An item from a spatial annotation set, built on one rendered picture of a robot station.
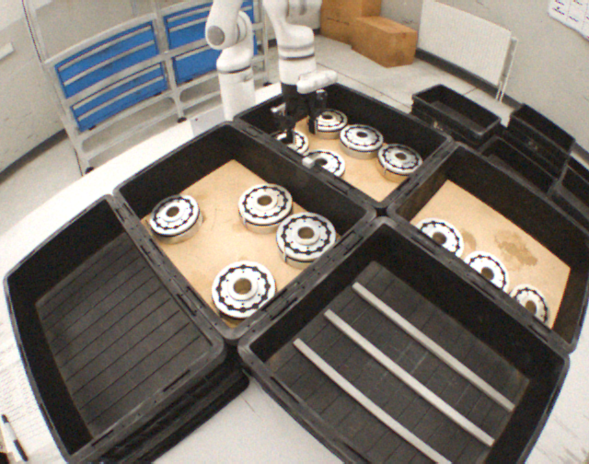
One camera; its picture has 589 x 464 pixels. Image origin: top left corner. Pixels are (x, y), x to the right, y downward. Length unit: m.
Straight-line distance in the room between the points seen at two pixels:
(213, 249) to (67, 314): 0.33
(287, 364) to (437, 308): 0.26
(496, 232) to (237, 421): 0.63
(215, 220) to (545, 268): 0.69
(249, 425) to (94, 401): 0.28
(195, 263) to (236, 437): 0.33
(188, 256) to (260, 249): 0.14
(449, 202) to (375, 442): 0.50
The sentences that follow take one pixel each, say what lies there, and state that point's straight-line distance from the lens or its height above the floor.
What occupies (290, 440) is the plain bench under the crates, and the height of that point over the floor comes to 0.70.
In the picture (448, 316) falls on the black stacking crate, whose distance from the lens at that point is 0.57.
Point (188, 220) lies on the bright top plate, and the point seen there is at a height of 0.86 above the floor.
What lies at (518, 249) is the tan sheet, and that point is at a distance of 0.73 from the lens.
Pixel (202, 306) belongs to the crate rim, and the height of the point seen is 0.92.
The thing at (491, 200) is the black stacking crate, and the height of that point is 0.85.
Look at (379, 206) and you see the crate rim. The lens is 0.53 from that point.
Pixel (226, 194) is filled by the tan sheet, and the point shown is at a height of 0.83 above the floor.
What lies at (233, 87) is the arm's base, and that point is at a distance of 0.89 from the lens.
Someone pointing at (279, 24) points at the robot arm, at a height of 1.15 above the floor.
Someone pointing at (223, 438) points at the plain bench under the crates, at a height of 0.70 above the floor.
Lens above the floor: 1.31
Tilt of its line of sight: 52 degrees down
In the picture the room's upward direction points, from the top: 3 degrees counter-clockwise
